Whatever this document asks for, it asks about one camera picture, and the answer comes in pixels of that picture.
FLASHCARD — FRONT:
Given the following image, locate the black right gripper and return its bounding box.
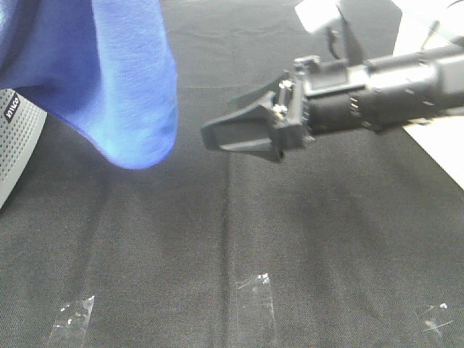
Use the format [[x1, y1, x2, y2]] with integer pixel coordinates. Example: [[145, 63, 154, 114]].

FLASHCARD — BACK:
[[201, 55, 370, 162]]

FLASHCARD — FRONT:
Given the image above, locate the blue microfibre towel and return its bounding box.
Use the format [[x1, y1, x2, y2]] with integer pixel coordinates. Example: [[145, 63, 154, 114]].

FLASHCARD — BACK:
[[1, 1, 178, 170]]

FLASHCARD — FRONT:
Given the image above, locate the beige box with grey lid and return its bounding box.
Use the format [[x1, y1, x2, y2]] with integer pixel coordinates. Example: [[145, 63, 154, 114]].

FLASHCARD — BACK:
[[393, 1, 463, 187]]

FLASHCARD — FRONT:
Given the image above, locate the middle clear tape strip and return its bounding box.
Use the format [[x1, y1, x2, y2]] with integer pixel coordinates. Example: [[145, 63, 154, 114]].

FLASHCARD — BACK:
[[236, 273, 277, 347]]

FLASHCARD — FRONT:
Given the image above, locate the clear tape strip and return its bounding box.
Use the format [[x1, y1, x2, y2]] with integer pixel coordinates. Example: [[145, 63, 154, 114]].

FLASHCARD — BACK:
[[414, 302, 455, 342], [45, 296, 95, 348], [236, 273, 277, 347]]

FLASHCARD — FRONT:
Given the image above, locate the grey perforated laundry basket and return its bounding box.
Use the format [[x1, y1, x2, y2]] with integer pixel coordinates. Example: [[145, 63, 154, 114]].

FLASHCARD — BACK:
[[0, 88, 47, 204]]

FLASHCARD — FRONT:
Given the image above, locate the right clear tape strip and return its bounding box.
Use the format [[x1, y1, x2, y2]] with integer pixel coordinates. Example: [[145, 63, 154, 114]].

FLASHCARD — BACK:
[[414, 302, 455, 342]]

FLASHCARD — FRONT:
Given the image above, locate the left clear tape strip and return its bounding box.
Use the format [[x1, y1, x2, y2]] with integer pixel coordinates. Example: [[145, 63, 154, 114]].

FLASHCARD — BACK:
[[45, 296, 95, 348]]

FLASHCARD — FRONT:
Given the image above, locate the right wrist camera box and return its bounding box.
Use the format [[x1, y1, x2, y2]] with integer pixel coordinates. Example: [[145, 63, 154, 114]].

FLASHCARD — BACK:
[[294, 0, 351, 34]]

